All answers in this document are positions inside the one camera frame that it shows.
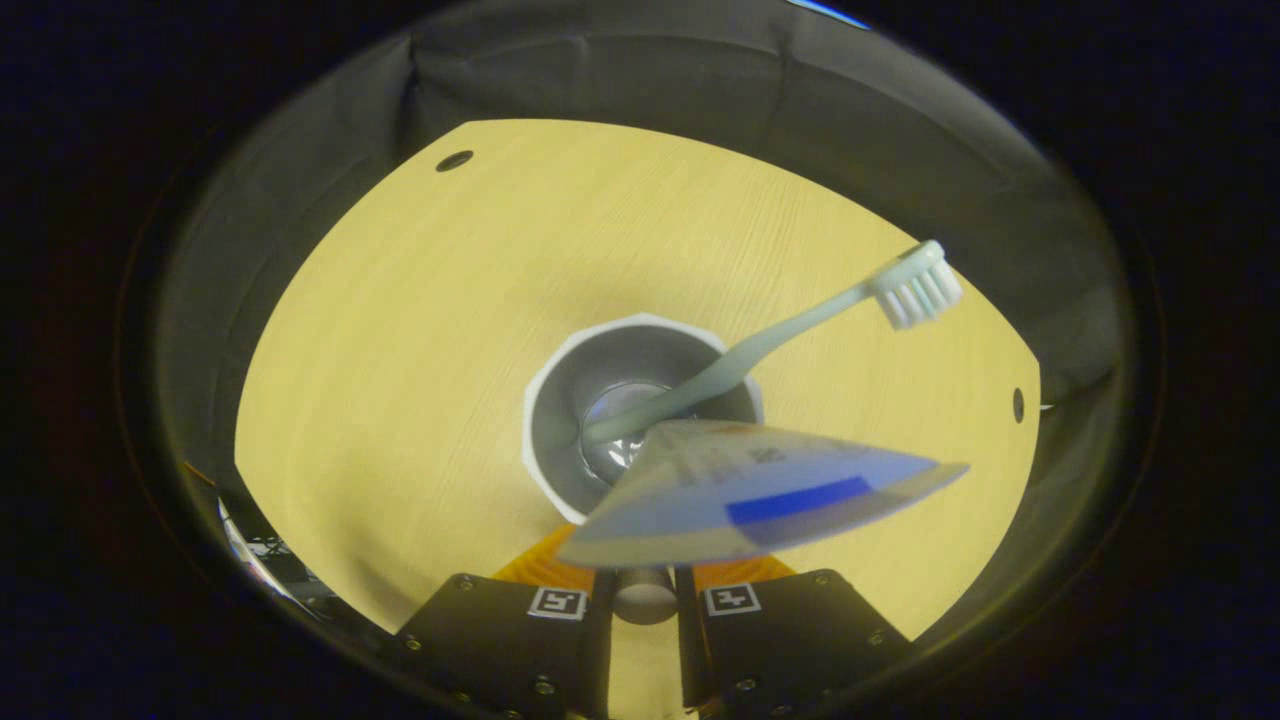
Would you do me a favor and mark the white toothpaste tube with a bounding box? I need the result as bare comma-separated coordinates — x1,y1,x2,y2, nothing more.
557,418,971,569

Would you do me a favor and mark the light wooden desktop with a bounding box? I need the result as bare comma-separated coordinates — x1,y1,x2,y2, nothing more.
233,118,1041,720

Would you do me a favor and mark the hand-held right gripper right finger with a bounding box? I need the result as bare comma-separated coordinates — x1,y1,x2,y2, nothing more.
675,555,913,716

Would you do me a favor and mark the pale green toothbrush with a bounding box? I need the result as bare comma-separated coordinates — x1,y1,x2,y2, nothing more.
582,240,964,446

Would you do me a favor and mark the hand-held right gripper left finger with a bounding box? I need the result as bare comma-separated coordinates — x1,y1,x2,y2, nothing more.
395,525,616,720

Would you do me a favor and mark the white cup with wooden handle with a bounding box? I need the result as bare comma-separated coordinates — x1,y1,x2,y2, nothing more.
522,312,766,626

